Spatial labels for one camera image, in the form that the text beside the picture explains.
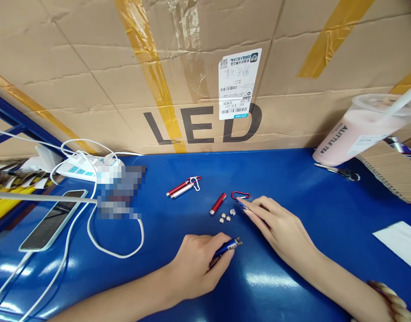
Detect white straw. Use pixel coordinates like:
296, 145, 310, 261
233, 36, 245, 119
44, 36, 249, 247
381, 80, 411, 125

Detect silver mini flashlight with carabiner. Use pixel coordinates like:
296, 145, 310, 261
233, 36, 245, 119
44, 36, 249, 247
170, 178, 202, 199

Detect white paper sheet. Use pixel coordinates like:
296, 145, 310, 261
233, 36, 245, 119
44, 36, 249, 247
372, 221, 411, 274

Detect red carabiner with blue cap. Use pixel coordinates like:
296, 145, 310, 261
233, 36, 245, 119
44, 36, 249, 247
230, 191, 252, 204

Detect white power strip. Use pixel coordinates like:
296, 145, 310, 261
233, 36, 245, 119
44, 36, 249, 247
55, 151, 126, 184

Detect large cardboard box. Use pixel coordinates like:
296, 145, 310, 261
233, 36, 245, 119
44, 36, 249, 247
0, 0, 411, 161

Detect white power cable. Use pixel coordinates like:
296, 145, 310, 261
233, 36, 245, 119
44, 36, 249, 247
0, 127, 126, 188

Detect smartphone with light blue case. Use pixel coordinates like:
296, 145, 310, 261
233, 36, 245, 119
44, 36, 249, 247
18, 189, 89, 253

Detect blue mini flashlight body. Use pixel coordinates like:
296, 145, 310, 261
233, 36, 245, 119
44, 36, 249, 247
212, 236, 244, 266

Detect white charging cable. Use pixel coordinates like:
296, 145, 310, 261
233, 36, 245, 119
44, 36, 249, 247
0, 187, 145, 322

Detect red mini flashlight with carabiner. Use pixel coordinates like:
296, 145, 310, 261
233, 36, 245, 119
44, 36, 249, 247
166, 175, 203, 198

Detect person's left hand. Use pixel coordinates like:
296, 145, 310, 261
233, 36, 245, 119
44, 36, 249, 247
170, 232, 237, 303

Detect pile of yellow black packets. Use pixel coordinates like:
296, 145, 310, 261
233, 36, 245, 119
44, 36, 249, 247
0, 159, 57, 225

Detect grey rod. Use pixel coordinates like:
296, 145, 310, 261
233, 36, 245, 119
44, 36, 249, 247
0, 191, 99, 204

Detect pink drink cup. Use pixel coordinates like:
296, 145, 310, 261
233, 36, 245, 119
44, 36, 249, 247
312, 93, 411, 167

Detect white shipping label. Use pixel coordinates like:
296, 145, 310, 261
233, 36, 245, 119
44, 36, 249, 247
218, 48, 263, 121

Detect red mini flashlight tube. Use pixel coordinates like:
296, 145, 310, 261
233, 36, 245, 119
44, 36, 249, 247
209, 192, 228, 216

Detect blue metal shelf frame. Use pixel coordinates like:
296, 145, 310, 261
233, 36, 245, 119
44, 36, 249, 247
0, 89, 67, 242

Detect white charger plug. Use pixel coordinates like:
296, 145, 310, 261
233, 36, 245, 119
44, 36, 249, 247
35, 145, 64, 168

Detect person's right hand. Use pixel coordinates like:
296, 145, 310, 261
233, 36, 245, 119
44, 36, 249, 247
242, 195, 322, 270

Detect spiral notebook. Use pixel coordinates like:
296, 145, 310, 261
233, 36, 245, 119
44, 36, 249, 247
355, 136, 411, 204

